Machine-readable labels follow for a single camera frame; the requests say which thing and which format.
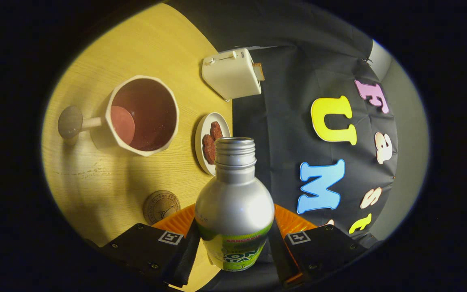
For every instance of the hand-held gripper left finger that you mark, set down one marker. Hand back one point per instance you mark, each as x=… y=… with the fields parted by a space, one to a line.
x=185 y=259

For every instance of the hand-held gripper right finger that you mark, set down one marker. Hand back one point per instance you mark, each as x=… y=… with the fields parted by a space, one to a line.
x=282 y=259

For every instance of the round wooden coaster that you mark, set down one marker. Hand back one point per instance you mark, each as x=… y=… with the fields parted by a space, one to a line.
x=160 y=207

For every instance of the silver bottle with green label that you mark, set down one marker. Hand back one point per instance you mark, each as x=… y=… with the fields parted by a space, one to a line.
x=233 y=202

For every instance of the red-brown meat slice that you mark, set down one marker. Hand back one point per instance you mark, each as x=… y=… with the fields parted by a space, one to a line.
x=208 y=149
x=216 y=130

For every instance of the wooden table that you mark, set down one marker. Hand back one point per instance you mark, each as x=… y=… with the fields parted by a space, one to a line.
x=95 y=178

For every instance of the white round plate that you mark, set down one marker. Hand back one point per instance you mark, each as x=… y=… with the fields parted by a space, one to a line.
x=201 y=134

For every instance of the toast slice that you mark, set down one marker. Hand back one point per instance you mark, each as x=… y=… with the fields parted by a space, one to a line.
x=259 y=71

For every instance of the white toaster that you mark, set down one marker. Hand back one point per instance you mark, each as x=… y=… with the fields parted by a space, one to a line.
x=229 y=75

